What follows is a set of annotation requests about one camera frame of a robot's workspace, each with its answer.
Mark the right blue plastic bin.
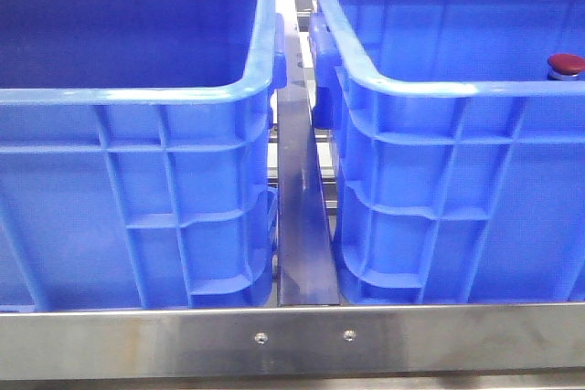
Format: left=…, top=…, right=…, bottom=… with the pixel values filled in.
left=312, top=0, right=584, bottom=304

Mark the left rail screw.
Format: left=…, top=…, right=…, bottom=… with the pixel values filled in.
left=254, top=332, right=268, bottom=345

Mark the steel divider bar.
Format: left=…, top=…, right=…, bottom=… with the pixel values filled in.
left=277, top=14, right=341, bottom=307

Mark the steel front rail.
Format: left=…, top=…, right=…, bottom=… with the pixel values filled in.
left=1, top=303, right=584, bottom=380

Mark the red push button switch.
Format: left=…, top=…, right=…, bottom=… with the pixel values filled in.
left=548, top=53, right=585, bottom=81

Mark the right rail screw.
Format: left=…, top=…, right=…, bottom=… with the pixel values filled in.
left=343, top=329, right=356, bottom=343

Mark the left blue plastic bin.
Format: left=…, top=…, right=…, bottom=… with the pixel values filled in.
left=1, top=0, right=286, bottom=313

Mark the rail screw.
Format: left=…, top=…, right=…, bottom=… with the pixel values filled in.
left=254, top=332, right=268, bottom=345
left=343, top=329, right=356, bottom=343

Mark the blue plastic bin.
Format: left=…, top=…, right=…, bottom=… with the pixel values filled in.
left=1, top=0, right=286, bottom=313
left=312, top=0, right=584, bottom=304

